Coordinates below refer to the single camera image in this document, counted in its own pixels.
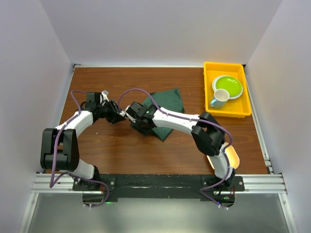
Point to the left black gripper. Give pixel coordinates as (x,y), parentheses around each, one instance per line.
(114,112)

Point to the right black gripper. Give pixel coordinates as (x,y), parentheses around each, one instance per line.
(144,131)

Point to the dark green cloth napkin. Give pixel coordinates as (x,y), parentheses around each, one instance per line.
(170,100)

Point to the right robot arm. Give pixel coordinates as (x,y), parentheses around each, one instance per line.
(210,138)

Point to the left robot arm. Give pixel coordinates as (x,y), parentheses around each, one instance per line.
(59,147)

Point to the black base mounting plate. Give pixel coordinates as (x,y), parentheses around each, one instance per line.
(154,186)

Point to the white blue mug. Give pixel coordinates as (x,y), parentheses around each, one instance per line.
(220,98)

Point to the cream square bowl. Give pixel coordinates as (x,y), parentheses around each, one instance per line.
(232,156)

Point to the green plate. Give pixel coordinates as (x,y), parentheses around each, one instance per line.
(232,85)

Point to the yellow plastic bin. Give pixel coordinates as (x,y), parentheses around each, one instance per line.
(239,107)

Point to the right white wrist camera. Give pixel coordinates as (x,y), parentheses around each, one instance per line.
(132,119)

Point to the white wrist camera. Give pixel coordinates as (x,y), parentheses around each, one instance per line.
(132,119)
(104,97)

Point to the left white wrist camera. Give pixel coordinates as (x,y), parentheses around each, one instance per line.
(104,97)

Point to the aluminium frame rail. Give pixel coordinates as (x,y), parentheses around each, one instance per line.
(263,207)

